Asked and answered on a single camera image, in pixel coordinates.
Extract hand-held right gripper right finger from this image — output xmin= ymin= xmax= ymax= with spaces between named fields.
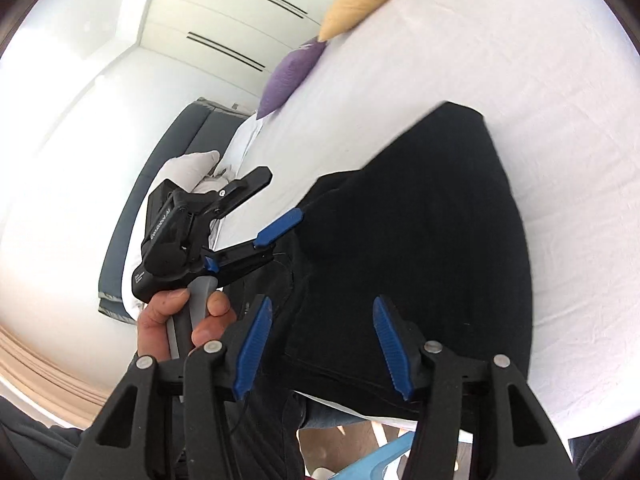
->
xmin=372 ymin=296 xmax=576 ymax=480

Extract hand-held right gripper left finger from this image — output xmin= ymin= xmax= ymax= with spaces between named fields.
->
xmin=65 ymin=295 xmax=274 ymax=480

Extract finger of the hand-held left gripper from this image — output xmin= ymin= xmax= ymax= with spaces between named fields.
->
xmin=202 ymin=207 xmax=305 ymax=287
xmin=214 ymin=166 xmax=274 ymax=221

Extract black pants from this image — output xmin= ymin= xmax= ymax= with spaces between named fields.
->
xmin=215 ymin=101 xmax=533 ymax=433

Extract person's left hand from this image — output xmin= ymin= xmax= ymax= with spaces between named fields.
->
xmin=137 ymin=287 xmax=237 ymax=361

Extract white pillow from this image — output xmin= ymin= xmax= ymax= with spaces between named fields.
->
xmin=220 ymin=110 xmax=271 ymax=176

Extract folded beige duvet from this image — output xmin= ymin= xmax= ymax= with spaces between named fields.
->
xmin=165 ymin=150 xmax=221 ymax=196

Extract dark grey headboard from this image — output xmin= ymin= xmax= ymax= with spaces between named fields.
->
xmin=97 ymin=97 xmax=251 ymax=316

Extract person's right leg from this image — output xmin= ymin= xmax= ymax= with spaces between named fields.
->
xmin=297 ymin=400 xmax=386 ymax=480

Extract purple pillow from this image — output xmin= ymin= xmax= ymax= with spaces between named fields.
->
xmin=257 ymin=37 xmax=327 ymax=118

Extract white wardrobe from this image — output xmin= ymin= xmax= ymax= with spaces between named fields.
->
xmin=135 ymin=0 xmax=371 ymax=76

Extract yellow pillow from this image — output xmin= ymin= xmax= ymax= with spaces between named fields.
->
xmin=319 ymin=0 xmax=405 ymax=42

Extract bed with white sheet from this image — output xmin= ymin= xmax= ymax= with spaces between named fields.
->
xmin=120 ymin=0 xmax=640 ymax=443

